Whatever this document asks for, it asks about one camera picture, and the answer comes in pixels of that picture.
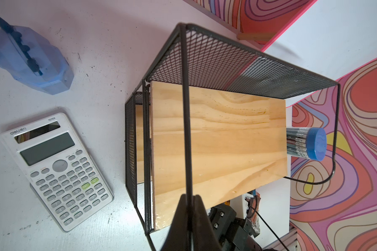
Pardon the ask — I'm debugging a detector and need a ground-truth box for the blue-lidded pencil tube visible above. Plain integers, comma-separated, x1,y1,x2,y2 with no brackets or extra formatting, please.
287,127,327,161

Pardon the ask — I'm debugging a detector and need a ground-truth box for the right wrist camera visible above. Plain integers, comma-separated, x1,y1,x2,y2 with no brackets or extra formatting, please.
230,190,260,219

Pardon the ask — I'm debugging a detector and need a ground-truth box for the blue translucent pen holder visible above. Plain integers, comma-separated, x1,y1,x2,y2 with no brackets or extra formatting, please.
0,17,74,95

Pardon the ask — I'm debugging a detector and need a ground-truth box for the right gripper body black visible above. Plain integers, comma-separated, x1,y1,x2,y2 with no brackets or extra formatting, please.
208,204,262,251

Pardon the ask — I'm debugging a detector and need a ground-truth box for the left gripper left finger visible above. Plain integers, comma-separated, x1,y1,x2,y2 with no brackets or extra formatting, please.
161,194,189,251

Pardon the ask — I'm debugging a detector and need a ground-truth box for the white board pink frame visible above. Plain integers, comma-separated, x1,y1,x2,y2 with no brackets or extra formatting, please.
237,0,377,81

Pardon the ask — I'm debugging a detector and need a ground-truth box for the black wire wooden two-tier shelf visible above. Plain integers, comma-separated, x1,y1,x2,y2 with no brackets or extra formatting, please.
125,23,340,250

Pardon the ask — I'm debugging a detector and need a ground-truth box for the orange black tea bag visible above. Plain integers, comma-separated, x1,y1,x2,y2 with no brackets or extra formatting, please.
250,192,261,235

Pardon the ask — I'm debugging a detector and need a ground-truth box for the white scientific calculator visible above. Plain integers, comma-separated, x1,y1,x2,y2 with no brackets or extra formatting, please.
1,113,114,232

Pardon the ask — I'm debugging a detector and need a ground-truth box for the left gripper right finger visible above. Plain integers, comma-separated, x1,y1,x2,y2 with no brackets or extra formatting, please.
192,195,221,251

